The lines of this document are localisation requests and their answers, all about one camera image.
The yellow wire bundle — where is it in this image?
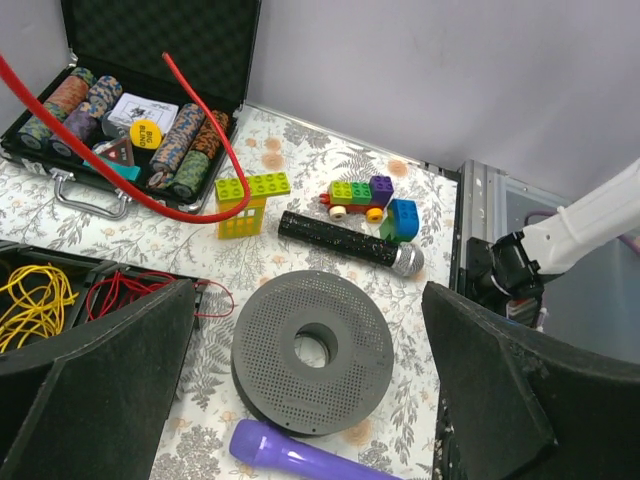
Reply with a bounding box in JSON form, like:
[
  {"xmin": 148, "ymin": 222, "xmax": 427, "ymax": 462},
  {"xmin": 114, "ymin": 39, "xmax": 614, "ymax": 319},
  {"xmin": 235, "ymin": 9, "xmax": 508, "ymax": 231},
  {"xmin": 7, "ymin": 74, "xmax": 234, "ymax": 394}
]
[{"xmin": 0, "ymin": 263, "xmax": 80, "ymax": 354}]

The long red cable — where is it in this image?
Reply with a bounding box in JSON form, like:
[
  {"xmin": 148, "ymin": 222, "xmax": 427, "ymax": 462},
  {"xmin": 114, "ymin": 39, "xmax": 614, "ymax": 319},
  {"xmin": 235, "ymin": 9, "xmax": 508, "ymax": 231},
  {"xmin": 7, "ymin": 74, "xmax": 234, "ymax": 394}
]
[{"xmin": 0, "ymin": 51, "xmax": 251, "ymax": 225}]

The aluminium frame rail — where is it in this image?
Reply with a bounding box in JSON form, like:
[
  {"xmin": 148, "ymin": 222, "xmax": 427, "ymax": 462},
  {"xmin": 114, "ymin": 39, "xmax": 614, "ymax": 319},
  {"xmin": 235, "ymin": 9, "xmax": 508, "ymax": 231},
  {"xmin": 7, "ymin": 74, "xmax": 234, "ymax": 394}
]
[{"xmin": 450, "ymin": 160, "xmax": 568, "ymax": 300}]

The black compartment cable box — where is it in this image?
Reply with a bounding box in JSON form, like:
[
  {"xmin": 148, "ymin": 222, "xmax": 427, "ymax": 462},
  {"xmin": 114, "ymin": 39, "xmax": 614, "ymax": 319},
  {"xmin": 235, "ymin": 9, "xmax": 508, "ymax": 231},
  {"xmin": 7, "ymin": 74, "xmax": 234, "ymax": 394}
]
[{"xmin": 1, "ymin": 241, "xmax": 206, "ymax": 378}]

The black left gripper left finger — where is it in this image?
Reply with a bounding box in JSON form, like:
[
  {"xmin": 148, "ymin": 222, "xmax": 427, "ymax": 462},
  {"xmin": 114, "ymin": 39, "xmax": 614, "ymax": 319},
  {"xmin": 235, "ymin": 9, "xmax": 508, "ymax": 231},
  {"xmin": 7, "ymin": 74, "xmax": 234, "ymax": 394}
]
[{"xmin": 1, "ymin": 280, "xmax": 195, "ymax": 479}]

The blue green brick block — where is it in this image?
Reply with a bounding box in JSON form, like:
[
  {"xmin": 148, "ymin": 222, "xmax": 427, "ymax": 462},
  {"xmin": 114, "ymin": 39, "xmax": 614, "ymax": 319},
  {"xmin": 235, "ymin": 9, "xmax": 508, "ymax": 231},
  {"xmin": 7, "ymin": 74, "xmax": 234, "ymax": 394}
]
[{"xmin": 379, "ymin": 199, "xmax": 419, "ymax": 243}]

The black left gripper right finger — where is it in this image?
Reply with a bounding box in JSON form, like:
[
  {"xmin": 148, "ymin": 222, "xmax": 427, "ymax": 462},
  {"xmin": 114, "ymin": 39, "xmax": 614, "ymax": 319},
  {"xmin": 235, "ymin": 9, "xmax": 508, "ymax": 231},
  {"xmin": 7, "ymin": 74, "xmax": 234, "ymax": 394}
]
[{"xmin": 422, "ymin": 282, "xmax": 639, "ymax": 479}]

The yellow big blind button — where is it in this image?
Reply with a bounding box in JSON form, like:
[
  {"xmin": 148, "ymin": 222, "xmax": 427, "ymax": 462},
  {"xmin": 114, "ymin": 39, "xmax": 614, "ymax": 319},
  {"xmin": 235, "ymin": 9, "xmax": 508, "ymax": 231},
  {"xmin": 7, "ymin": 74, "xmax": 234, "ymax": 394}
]
[{"xmin": 129, "ymin": 119, "xmax": 163, "ymax": 150}]

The black poker chip case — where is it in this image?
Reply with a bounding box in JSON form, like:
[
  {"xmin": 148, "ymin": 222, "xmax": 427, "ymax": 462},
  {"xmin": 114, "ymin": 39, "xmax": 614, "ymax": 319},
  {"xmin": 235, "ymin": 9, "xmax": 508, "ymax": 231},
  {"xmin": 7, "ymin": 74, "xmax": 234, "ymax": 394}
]
[{"xmin": 1, "ymin": 1, "xmax": 261, "ymax": 214}]

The black glitter microphone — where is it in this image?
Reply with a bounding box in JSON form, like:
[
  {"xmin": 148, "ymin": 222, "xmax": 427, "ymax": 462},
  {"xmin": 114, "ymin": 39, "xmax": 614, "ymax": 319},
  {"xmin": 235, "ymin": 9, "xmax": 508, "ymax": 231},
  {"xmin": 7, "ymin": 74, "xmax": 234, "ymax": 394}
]
[{"xmin": 278, "ymin": 210, "xmax": 425, "ymax": 277}]

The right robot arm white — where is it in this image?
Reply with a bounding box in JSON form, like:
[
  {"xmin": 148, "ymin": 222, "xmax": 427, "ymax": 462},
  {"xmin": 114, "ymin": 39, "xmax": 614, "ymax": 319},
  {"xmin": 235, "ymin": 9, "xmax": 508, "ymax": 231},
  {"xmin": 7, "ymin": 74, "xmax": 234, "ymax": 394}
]
[{"xmin": 467, "ymin": 161, "xmax": 639, "ymax": 315}]

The grey perforated cable spool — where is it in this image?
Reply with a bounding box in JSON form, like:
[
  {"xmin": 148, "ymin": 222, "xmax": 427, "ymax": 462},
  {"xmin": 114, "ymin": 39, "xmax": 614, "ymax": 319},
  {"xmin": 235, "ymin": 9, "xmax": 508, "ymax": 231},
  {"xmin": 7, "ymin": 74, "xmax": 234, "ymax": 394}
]
[{"xmin": 231, "ymin": 270, "xmax": 394, "ymax": 437}]

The white card deck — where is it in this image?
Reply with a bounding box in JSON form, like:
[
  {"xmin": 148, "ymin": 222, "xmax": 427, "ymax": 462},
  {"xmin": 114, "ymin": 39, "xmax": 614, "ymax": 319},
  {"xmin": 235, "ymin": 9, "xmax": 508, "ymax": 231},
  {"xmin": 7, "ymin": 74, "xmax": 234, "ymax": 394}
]
[{"xmin": 107, "ymin": 93, "xmax": 179, "ymax": 133}]

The floral patterned table mat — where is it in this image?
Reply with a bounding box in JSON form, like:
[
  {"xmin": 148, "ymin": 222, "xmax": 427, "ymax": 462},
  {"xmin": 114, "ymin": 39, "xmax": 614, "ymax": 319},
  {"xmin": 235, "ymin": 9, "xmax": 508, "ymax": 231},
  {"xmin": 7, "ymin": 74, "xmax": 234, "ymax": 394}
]
[{"xmin": 1, "ymin": 106, "xmax": 457, "ymax": 479}]

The colourful brick toy train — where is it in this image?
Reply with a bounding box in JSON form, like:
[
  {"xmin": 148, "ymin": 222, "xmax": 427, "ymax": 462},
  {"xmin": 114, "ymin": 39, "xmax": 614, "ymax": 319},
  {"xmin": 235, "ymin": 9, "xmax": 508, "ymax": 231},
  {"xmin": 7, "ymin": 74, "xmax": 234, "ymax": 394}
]
[{"xmin": 319, "ymin": 175, "xmax": 394, "ymax": 224}]

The red wire bundle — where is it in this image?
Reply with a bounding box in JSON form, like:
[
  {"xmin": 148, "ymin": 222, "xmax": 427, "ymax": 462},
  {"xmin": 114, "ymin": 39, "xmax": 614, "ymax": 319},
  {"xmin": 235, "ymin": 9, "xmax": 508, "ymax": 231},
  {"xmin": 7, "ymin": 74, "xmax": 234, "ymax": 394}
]
[{"xmin": 85, "ymin": 270, "xmax": 235, "ymax": 324}]

